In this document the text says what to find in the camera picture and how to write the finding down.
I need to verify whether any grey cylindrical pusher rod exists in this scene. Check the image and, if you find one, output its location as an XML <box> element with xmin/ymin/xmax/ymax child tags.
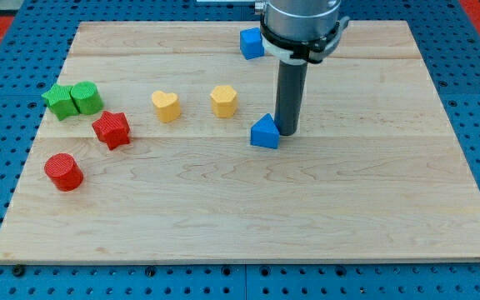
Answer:
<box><xmin>274</xmin><ymin>62</ymin><xmax>308</xmax><ymax>136</ymax></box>

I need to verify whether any yellow heart block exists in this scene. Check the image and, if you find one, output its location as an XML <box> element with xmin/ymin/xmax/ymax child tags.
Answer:
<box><xmin>152</xmin><ymin>91</ymin><xmax>181</xmax><ymax>123</ymax></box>

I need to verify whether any yellow hexagon block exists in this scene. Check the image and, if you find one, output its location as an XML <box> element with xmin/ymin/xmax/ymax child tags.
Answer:
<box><xmin>210</xmin><ymin>85</ymin><xmax>238</xmax><ymax>118</ymax></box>

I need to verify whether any red star block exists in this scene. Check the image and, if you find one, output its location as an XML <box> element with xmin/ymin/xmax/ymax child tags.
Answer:
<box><xmin>92</xmin><ymin>111</ymin><xmax>130</xmax><ymax>150</ymax></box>

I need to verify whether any green cylinder block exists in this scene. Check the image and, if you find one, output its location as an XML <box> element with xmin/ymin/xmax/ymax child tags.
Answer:
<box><xmin>71</xmin><ymin>81</ymin><xmax>103</xmax><ymax>115</ymax></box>

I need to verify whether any blue triangular prism block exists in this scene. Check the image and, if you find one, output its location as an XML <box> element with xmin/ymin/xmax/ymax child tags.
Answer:
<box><xmin>250</xmin><ymin>113</ymin><xmax>280</xmax><ymax>149</ymax></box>

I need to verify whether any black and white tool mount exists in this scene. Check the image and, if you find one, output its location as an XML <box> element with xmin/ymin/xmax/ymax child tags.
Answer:
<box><xmin>260</xmin><ymin>16</ymin><xmax>350</xmax><ymax>65</ymax></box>

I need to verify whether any green star block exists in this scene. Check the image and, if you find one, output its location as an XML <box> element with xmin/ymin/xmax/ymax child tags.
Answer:
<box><xmin>41</xmin><ymin>83</ymin><xmax>79</xmax><ymax>121</ymax></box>

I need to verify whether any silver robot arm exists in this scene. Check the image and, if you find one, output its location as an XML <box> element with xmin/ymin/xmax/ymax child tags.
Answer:
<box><xmin>256</xmin><ymin>0</ymin><xmax>350</xmax><ymax>136</ymax></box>

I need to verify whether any light wooden board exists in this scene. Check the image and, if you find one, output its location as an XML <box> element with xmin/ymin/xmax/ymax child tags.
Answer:
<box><xmin>0</xmin><ymin>21</ymin><xmax>480</xmax><ymax>266</ymax></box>

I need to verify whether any red cylinder block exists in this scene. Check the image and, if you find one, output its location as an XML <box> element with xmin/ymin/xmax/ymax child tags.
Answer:
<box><xmin>44</xmin><ymin>152</ymin><xmax>84</xmax><ymax>192</ymax></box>

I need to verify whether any blue cube block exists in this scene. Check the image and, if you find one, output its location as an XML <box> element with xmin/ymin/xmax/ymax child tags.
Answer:
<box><xmin>239</xmin><ymin>27</ymin><xmax>265</xmax><ymax>60</ymax></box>

